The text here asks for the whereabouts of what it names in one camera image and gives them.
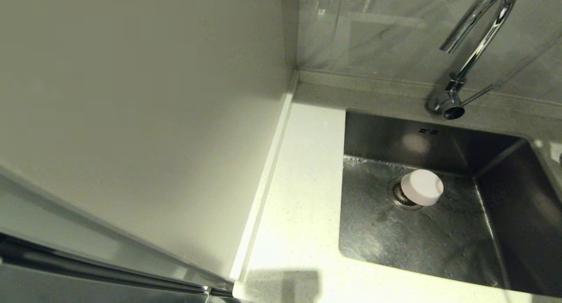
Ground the white tall cabinet side panel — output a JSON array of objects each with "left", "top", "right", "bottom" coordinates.
[{"left": 0, "top": 0, "right": 299, "bottom": 281}]

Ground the pink bowl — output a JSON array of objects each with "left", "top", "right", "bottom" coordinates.
[{"left": 400, "top": 169, "right": 444, "bottom": 207}]

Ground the metal appliance door handle bar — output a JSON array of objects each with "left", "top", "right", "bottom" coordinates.
[{"left": 0, "top": 235, "right": 233, "bottom": 297}]

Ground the white trim strip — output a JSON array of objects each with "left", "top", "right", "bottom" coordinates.
[{"left": 231, "top": 72, "right": 299, "bottom": 281}]

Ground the chrome gooseneck faucet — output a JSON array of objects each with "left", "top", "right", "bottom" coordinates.
[{"left": 425, "top": 0, "right": 521, "bottom": 120}]

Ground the stainless steel sink basin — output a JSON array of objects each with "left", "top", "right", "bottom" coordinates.
[{"left": 338, "top": 110, "right": 562, "bottom": 297}]

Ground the metal sink drain strainer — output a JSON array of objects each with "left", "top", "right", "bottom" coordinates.
[{"left": 388, "top": 177, "right": 424, "bottom": 211}]

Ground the stainless steel appliance door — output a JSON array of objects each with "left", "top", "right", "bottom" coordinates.
[{"left": 0, "top": 162, "right": 233, "bottom": 303}]

